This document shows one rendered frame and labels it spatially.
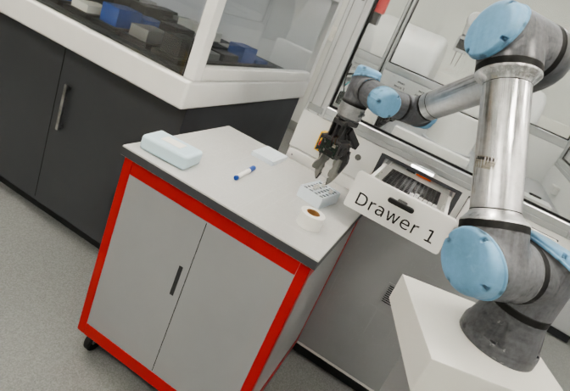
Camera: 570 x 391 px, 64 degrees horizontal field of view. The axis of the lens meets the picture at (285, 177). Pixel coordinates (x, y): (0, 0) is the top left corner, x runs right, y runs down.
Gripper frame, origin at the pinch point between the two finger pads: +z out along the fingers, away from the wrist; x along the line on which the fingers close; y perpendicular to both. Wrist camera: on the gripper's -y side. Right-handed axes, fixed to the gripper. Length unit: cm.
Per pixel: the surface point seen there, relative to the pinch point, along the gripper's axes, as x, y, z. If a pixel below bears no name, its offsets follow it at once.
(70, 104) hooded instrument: -109, 12, 26
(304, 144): -21.0, -21.8, 0.6
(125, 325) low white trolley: -24, 38, 61
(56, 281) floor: -72, 28, 83
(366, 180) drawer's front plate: 14.5, 6.1, -8.1
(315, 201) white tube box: 3.5, 6.5, 5.5
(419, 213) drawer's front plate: 30.8, 3.2, -6.7
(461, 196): 34.2, -31.7, -8.2
